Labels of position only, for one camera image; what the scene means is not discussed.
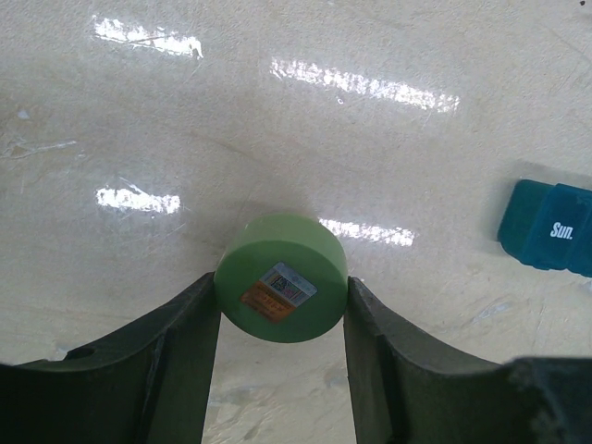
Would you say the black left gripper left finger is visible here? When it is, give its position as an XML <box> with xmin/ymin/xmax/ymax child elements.
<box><xmin>1</xmin><ymin>273</ymin><xmax>221</xmax><ymax>443</ymax></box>

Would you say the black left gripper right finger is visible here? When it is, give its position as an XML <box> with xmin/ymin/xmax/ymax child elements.
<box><xmin>344</xmin><ymin>277</ymin><xmax>591</xmax><ymax>444</ymax></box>

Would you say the green bottle lid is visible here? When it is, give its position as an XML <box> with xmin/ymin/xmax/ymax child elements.
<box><xmin>214</xmin><ymin>214</ymin><xmax>348</xmax><ymax>343</ymax></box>

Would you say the teal weekly pill organizer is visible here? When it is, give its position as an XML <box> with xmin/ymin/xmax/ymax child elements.
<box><xmin>497</xmin><ymin>179</ymin><xmax>591</xmax><ymax>278</ymax></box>

